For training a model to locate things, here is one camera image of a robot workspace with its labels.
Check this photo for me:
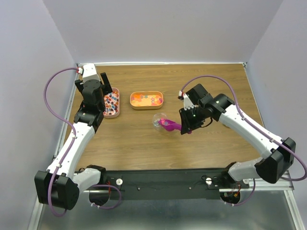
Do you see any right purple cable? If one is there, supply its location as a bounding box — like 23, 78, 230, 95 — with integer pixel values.
181, 75, 307, 207

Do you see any magenta plastic scoop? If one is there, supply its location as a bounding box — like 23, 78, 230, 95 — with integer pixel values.
159, 119, 182, 132

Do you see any orange tray of star candies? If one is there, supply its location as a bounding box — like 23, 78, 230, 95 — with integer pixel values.
130, 91, 164, 110

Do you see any pink tray of lollipops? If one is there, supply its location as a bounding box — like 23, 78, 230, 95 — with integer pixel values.
104, 88, 120, 118

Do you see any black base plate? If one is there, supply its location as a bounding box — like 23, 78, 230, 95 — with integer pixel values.
80, 169, 255, 201

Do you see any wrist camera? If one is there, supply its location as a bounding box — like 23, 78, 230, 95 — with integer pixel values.
77, 63, 101, 82
178, 91, 196, 111

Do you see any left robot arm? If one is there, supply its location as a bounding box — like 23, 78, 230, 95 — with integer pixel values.
35, 72, 112, 217

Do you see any aluminium frame rail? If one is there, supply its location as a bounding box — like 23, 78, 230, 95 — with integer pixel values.
29, 169, 305, 230

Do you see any clear plastic cup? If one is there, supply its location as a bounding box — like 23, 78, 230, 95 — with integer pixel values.
153, 113, 167, 131

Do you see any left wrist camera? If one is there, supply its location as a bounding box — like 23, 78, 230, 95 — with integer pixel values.
77, 63, 101, 82

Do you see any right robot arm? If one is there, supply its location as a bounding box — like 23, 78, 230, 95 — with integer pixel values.
178, 84, 296, 188

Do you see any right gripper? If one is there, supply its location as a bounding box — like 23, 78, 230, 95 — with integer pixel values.
178, 104, 206, 134

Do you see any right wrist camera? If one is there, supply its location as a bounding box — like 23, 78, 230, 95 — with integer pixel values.
178, 91, 196, 111

